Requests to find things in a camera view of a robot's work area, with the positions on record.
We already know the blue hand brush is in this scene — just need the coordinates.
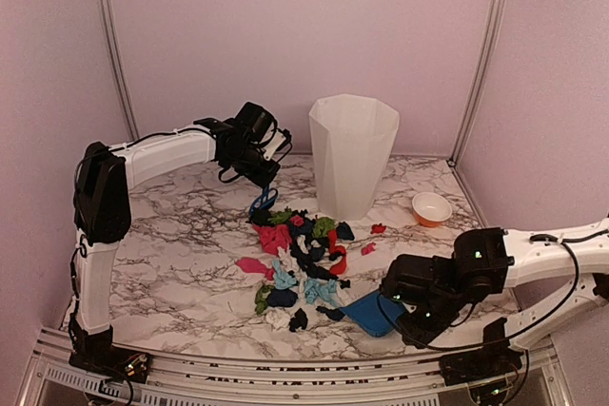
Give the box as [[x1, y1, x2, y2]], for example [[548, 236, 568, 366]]
[[247, 185, 279, 219]]

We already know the blue plastic dustpan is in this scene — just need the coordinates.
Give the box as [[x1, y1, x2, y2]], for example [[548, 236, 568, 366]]
[[340, 291, 406, 338]]

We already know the small red paper scrap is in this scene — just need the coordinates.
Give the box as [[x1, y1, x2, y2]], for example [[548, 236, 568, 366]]
[[361, 242, 376, 256]]

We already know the black paper scrap back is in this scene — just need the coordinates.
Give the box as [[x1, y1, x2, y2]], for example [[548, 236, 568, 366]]
[[249, 208, 274, 226]]

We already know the black paper scrap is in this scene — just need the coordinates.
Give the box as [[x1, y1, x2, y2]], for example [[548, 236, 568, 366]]
[[288, 308, 308, 333], [249, 208, 274, 226]]

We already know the pink paper scrap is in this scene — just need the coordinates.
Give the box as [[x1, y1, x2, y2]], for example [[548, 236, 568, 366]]
[[235, 257, 275, 280]]

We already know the light blue paper scrap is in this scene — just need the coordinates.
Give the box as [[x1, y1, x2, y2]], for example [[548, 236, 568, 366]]
[[272, 260, 298, 290]]

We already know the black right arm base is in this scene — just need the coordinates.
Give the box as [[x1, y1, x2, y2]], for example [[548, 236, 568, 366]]
[[439, 318, 522, 386]]

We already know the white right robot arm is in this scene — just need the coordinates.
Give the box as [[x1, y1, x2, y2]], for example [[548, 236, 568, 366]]
[[380, 219, 608, 376]]

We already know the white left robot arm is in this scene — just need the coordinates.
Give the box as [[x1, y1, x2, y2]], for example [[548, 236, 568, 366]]
[[73, 102, 292, 335]]

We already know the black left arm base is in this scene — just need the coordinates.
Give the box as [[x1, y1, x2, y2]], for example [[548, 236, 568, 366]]
[[68, 319, 152, 383]]

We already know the white and orange bowl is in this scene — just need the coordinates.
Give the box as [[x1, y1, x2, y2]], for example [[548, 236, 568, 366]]
[[412, 192, 453, 228]]

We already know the white plastic waste bin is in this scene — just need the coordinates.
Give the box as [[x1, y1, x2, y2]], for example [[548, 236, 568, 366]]
[[309, 94, 400, 221]]

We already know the black paper scrap front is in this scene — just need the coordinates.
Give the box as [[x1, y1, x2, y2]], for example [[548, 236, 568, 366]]
[[288, 308, 308, 333]]

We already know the navy paper scrap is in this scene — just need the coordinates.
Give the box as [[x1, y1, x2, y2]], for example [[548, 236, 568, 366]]
[[266, 289, 298, 308]]

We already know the white paper scrap front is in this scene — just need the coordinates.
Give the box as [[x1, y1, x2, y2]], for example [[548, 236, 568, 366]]
[[265, 308, 291, 331]]

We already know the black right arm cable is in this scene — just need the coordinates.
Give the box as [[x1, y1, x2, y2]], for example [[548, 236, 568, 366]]
[[378, 234, 609, 350]]

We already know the left aluminium corner post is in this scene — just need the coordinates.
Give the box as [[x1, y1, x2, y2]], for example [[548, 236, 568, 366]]
[[97, 0, 140, 141]]

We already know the aluminium corner post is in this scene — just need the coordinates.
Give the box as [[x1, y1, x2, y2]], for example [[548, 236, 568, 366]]
[[449, 0, 506, 167], [97, 0, 140, 141]]

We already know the aluminium front frame rail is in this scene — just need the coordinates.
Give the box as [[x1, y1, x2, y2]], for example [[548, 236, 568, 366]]
[[18, 324, 572, 406]]

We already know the right aluminium corner post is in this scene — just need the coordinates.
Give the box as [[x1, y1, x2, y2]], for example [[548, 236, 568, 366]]
[[449, 0, 506, 167]]

